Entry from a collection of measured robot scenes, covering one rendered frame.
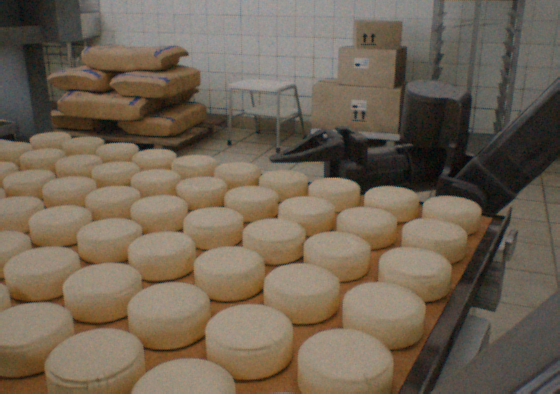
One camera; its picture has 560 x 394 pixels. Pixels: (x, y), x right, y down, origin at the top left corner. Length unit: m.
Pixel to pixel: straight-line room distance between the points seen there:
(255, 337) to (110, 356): 0.08
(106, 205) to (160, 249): 0.12
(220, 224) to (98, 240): 0.09
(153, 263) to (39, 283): 0.08
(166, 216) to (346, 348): 0.23
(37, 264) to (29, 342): 0.10
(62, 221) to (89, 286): 0.12
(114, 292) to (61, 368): 0.08
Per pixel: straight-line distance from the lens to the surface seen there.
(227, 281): 0.39
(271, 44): 4.59
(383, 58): 3.94
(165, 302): 0.36
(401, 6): 4.31
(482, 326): 0.52
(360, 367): 0.31
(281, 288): 0.37
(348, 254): 0.42
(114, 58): 4.31
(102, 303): 0.38
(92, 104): 4.19
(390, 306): 0.36
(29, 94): 1.11
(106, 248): 0.46
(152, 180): 0.59
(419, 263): 0.42
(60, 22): 1.01
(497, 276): 0.52
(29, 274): 0.42
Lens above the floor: 1.10
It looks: 19 degrees down
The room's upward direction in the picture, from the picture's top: straight up
